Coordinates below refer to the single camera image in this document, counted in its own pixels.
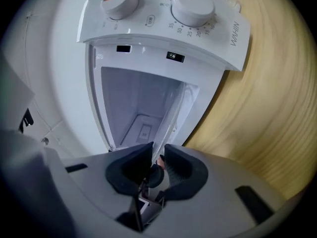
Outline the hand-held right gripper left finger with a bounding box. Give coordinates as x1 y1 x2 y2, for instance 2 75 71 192
1 132 155 238

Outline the small wooden table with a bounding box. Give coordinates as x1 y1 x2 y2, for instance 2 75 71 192
183 0 317 200

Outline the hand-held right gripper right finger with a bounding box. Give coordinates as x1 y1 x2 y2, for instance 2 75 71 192
146 143 299 238

